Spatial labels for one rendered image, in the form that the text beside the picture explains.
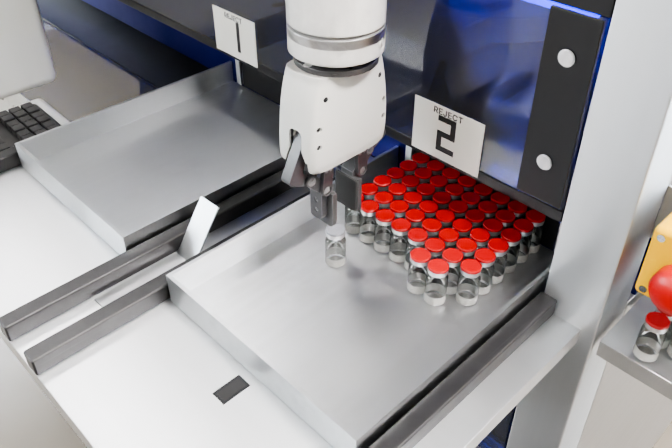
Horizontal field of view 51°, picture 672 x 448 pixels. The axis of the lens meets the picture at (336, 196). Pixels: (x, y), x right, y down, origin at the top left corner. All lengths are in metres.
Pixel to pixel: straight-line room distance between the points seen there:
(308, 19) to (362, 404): 0.33
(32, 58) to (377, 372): 0.90
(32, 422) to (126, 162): 1.01
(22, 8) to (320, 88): 0.80
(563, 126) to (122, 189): 0.53
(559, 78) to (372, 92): 0.16
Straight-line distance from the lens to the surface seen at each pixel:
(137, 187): 0.89
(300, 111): 0.60
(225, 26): 0.93
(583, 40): 0.59
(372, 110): 0.64
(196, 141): 0.97
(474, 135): 0.68
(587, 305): 0.70
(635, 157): 0.60
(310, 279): 0.73
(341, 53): 0.57
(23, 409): 1.87
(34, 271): 0.81
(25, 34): 1.32
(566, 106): 0.61
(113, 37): 1.37
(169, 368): 0.67
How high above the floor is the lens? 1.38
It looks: 36 degrees down
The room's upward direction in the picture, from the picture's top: straight up
